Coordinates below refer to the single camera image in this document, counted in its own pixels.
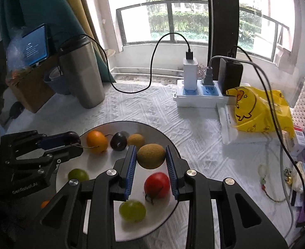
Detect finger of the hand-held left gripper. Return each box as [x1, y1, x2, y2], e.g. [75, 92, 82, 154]
[37, 132, 76, 150]
[42, 144, 84, 162]

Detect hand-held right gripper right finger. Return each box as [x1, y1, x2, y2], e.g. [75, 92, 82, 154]
[165, 146, 288, 249]

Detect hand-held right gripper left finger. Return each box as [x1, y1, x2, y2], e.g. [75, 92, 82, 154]
[20, 146, 137, 249]

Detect dark cherry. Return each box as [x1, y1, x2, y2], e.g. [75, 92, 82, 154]
[67, 132, 82, 146]

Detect red tomato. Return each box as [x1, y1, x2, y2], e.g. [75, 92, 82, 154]
[144, 172, 171, 200]

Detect brown kiwi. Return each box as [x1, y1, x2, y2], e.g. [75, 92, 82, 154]
[137, 144, 166, 170]

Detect green lime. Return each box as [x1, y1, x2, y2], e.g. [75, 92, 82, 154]
[68, 168, 90, 182]

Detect small tan fruit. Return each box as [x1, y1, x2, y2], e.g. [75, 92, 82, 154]
[127, 133, 145, 148]

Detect dark plum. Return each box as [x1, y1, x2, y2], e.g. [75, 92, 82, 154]
[110, 132, 127, 151]

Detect green grape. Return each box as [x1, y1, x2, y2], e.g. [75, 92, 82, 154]
[119, 200, 147, 223]

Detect white textured tablecloth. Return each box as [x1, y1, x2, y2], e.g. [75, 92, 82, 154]
[4, 79, 305, 249]

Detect cardboard box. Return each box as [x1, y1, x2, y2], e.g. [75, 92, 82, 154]
[11, 57, 61, 113]

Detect steel tumbler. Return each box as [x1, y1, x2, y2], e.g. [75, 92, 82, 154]
[58, 37, 106, 109]

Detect clear zip bag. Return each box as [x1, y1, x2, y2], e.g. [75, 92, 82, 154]
[216, 102, 280, 145]

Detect white power strip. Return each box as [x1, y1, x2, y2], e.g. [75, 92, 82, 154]
[173, 79, 237, 108]

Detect clear plastic bag of oranges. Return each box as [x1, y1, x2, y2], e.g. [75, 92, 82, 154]
[6, 28, 35, 83]

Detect tablet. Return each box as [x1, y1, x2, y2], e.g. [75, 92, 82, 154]
[21, 23, 50, 66]

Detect black power plug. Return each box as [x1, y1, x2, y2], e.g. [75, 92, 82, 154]
[202, 67, 214, 87]

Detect white charger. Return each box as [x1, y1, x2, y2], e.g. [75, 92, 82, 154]
[182, 58, 199, 90]

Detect yellow plastic bag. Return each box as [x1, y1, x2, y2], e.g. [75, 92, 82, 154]
[225, 85, 296, 140]

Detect black charger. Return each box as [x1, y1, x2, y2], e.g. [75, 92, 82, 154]
[217, 58, 244, 96]

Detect red and white box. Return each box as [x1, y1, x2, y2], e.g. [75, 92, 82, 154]
[293, 124, 305, 146]

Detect yellow curtain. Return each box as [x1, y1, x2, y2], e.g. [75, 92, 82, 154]
[58, 0, 101, 55]

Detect teal curtain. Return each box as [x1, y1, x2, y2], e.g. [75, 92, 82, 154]
[0, 0, 115, 83]

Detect balcony railing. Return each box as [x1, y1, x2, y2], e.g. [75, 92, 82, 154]
[116, 1, 290, 63]

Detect bead bracelet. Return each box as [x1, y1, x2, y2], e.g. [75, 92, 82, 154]
[258, 165, 288, 203]

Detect grey cable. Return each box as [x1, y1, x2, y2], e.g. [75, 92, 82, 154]
[208, 56, 298, 239]

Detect black charger cable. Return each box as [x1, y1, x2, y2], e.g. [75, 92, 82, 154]
[59, 32, 194, 94]

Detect dark window frame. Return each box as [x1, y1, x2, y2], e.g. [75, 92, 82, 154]
[206, 0, 240, 63]

